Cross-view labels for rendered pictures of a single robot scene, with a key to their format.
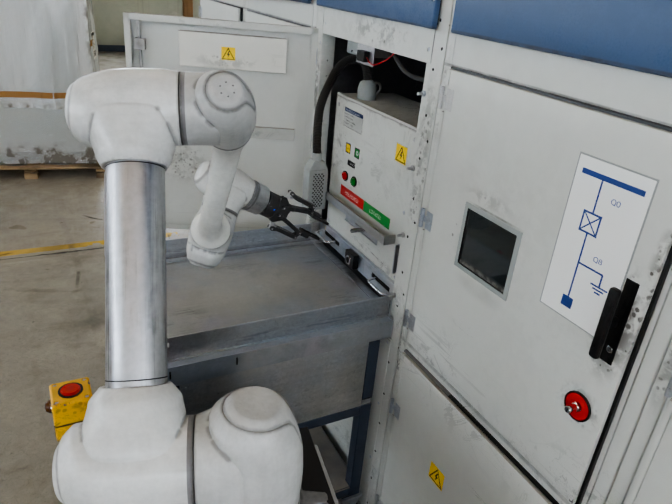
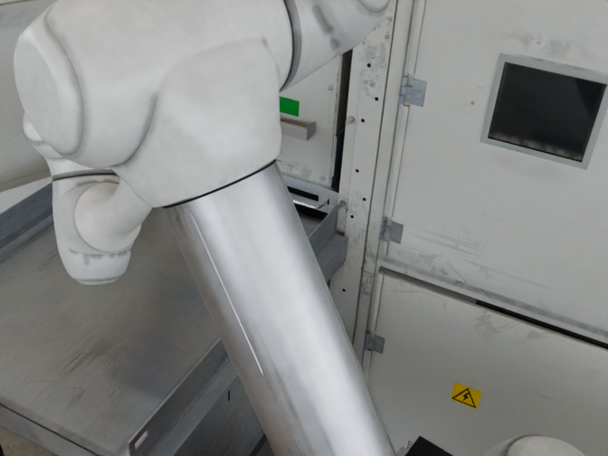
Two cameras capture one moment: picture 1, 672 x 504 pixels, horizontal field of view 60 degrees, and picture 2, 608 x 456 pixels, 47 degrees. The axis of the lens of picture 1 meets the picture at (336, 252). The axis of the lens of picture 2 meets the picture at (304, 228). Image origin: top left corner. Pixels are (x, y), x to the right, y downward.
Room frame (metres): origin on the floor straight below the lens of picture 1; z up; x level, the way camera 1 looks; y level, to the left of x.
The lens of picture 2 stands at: (0.53, 0.60, 1.71)
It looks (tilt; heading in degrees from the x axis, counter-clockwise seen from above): 35 degrees down; 324
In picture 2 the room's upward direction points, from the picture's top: 4 degrees clockwise
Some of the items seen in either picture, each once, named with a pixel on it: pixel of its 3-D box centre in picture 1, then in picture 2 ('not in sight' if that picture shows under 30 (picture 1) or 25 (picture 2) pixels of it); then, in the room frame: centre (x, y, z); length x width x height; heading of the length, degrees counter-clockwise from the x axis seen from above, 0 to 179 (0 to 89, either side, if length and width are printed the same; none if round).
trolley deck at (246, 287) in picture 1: (247, 296); (128, 289); (1.55, 0.26, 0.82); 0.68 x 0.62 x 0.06; 119
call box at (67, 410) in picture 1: (73, 408); not in sight; (0.96, 0.54, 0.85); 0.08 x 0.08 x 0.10; 29
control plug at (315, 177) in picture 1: (315, 184); not in sight; (1.89, 0.09, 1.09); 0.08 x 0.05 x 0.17; 119
